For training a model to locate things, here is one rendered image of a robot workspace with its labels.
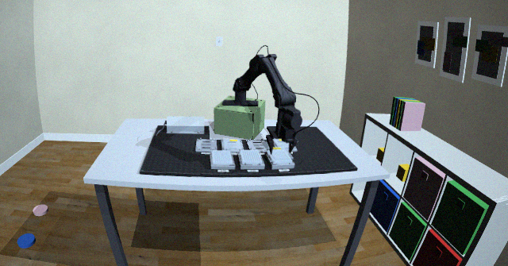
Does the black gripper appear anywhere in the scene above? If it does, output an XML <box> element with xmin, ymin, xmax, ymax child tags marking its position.
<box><xmin>266</xmin><ymin>121</ymin><xmax>298</xmax><ymax>154</ymax></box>

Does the white lid park plate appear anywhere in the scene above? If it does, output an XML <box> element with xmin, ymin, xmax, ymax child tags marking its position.
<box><xmin>246</xmin><ymin>139</ymin><xmax>269</xmax><ymax>152</ymax></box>

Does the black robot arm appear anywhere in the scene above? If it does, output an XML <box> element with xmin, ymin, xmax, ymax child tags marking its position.
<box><xmin>222</xmin><ymin>54</ymin><xmax>302</xmax><ymax>143</ymax></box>

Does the white control panel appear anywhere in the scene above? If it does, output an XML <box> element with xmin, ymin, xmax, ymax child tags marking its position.
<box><xmin>156</xmin><ymin>117</ymin><xmax>204</xmax><ymax>136</ymax></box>

